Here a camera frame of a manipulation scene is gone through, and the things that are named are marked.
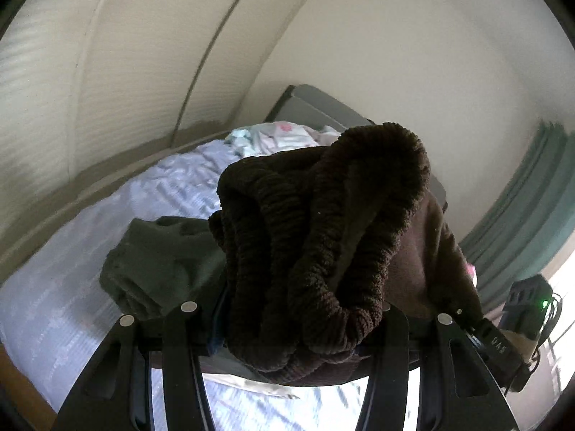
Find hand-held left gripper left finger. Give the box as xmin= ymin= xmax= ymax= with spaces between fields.
xmin=54 ymin=302 xmax=213 ymax=431

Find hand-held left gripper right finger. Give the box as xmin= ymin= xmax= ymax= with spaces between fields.
xmin=355 ymin=307 xmax=517 ymax=431

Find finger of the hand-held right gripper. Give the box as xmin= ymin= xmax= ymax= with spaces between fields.
xmin=456 ymin=307 xmax=524 ymax=380

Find dark brown fleece pants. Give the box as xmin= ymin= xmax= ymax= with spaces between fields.
xmin=209 ymin=122 xmax=486 ymax=387

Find window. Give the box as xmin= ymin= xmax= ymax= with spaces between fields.
xmin=541 ymin=251 xmax=575 ymax=396

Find green curtain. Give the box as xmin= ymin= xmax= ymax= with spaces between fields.
xmin=458 ymin=119 xmax=575 ymax=310

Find grey-green folded garment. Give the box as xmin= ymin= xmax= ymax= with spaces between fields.
xmin=100 ymin=215 xmax=227 ymax=321

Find bed with white sheet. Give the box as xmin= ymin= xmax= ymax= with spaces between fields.
xmin=0 ymin=137 xmax=423 ymax=431

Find mint floral blanket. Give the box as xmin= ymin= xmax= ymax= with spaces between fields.
xmin=225 ymin=120 xmax=344 ymax=160

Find grey padded headboard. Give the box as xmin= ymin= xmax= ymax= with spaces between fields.
xmin=265 ymin=84 xmax=447 ymax=212

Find white louvred wardrobe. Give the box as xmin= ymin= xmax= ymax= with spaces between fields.
xmin=0 ymin=0 xmax=335 ymax=279

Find wooden bed frame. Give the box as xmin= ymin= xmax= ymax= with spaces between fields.
xmin=0 ymin=346 xmax=59 ymax=431

